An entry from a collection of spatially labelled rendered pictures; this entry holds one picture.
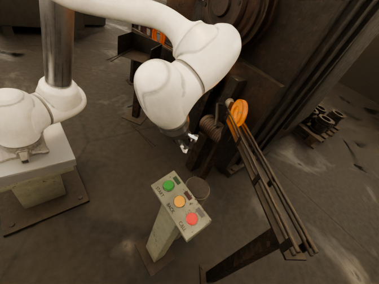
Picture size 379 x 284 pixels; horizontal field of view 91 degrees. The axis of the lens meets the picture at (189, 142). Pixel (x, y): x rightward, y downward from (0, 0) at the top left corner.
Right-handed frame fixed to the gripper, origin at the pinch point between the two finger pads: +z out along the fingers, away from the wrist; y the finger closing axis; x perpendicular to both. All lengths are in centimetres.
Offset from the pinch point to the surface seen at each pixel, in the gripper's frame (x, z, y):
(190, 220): 24.1, 1.2, -10.8
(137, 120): -37, 88, 78
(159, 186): 17.2, 3.6, 4.5
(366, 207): -37, 152, -160
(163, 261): 53, 52, 1
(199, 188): 11.4, 19.1, -8.5
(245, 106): -37.3, 21.2, -17.5
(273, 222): 15.5, 3.4, -37.3
